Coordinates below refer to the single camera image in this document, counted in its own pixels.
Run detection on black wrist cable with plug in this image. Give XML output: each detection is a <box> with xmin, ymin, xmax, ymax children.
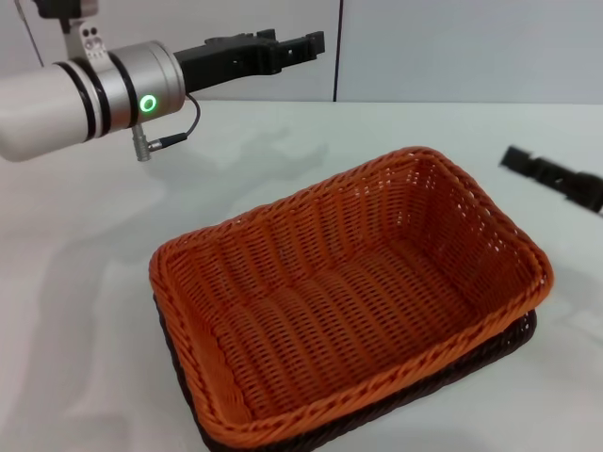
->
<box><xmin>136</xmin><ymin>93</ymin><xmax>202</xmax><ymax>164</ymax></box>

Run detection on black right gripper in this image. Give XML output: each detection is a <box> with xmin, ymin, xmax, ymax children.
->
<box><xmin>498</xmin><ymin>144</ymin><xmax>603</xmax><ymax>213</ymax></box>

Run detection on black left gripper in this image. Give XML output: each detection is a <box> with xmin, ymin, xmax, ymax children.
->
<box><xmin>173</xmin><ymin>28</ymin><xmax>326</xmax><ymax>95</ymax></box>

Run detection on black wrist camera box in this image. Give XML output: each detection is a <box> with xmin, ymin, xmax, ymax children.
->
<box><xmin>33</xmin><ymin>0</ymin><xmax>100</xmax><ymax>21</ymax></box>

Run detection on dark brown wicker basket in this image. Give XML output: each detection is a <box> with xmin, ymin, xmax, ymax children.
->
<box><xmin>153</xmin><ymin>291</ymin><xmax>538</xmax><ymax>452</ymax></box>

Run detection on black vertical wall strip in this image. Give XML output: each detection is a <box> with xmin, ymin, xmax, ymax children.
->
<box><xmin>332</xmin><ymin>0</ymin><xmax>345</xmax><ymax>103</ymax></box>

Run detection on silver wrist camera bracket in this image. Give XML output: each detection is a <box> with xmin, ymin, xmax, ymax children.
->
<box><xmin>60</xmin><ymin>13</ymin><xmax>112</xmax><ymax>65</ymax></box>

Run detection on thin grey cable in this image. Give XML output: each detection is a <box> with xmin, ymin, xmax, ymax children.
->
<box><xmin>13</xmin><ymin>0</ymin><xmax>44</xmax><ymax>67</ymax></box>

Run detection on orange wicker basket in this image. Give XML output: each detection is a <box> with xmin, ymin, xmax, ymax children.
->
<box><xmin>149</xmin><ymin>145</ymin><xmax>555</xmax><ymax>442</ymax></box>

